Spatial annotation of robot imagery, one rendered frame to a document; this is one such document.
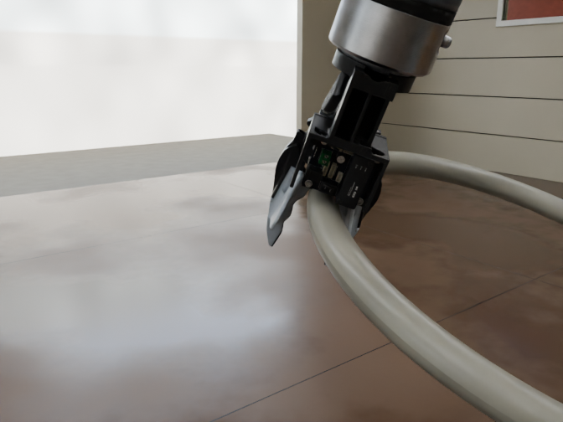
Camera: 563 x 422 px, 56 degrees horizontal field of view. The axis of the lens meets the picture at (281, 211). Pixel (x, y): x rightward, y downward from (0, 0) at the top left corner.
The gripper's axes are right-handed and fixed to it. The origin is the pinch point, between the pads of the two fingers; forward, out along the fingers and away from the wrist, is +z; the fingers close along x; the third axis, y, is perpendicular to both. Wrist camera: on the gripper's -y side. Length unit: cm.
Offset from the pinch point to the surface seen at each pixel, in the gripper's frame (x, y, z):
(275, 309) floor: 18, -203, 162
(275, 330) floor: 20, -178, 156
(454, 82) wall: 185, -736, 86
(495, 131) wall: 249, -675, 119
